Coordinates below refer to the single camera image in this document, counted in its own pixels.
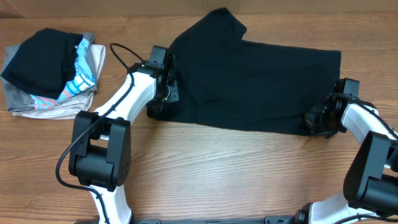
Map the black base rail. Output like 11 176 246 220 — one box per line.
129 215 308 224

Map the folded beige garment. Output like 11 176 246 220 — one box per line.
12 44 106 119

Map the folded blue striped garment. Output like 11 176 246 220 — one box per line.
31 38 96 110

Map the folded black garment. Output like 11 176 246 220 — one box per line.
1 28 83 100

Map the folded grey garment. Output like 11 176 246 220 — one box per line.
1 32 99 111

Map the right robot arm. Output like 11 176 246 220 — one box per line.
289 78 397 223

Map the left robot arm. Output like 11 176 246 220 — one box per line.
63 45 179 223

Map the black t-shirt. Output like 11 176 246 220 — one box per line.
147 8 341 136

